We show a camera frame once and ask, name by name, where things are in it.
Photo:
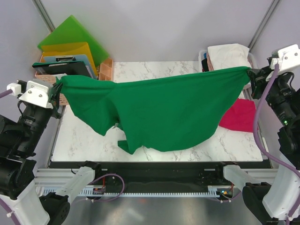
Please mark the yellow plastic folder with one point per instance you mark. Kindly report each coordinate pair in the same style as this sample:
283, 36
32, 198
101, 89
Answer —
70, 49

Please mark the white cable duct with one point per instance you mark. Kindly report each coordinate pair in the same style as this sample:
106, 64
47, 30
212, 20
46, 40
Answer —
211, 193

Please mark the green plastic folder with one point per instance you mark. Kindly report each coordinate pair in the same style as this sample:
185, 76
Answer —
72, 31

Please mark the pink t shirt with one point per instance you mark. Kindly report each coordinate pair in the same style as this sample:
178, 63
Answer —
209, 63

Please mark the white t shirt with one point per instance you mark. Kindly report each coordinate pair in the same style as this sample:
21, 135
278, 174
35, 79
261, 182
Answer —
228, 56

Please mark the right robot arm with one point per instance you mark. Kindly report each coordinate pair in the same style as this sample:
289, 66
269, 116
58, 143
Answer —
279, 201

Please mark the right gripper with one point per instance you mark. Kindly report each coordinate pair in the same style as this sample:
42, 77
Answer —
259, 76

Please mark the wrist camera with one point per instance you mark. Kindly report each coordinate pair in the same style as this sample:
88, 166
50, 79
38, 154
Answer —
287, 58
35, 91

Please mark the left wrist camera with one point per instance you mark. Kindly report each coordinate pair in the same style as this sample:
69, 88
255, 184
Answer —
35, 91

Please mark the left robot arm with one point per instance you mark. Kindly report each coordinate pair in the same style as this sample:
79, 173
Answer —
18, 141

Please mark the peach file organizer basket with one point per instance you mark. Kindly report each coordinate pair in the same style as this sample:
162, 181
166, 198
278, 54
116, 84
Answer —
104, 72

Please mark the red t shirt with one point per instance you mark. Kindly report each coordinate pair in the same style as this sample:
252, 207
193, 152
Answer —
240, 116

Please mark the white laundry basket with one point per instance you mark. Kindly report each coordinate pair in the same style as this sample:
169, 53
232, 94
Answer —
203, 55

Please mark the black binder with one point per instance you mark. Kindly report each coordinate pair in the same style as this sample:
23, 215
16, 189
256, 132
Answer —
69, 68

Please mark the green t shirt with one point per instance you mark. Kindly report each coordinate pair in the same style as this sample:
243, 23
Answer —
166, 114

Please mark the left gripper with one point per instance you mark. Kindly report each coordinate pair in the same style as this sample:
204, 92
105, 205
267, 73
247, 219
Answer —
55, 99

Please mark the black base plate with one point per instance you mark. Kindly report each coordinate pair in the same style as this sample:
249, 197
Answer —
163, 177

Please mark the black t shirt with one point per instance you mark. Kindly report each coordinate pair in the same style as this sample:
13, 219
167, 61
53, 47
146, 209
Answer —
204, 65

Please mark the blue clipboard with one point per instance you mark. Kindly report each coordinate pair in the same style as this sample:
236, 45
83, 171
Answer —
67, 58

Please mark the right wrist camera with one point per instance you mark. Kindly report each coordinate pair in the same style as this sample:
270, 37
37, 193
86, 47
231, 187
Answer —
287, 58

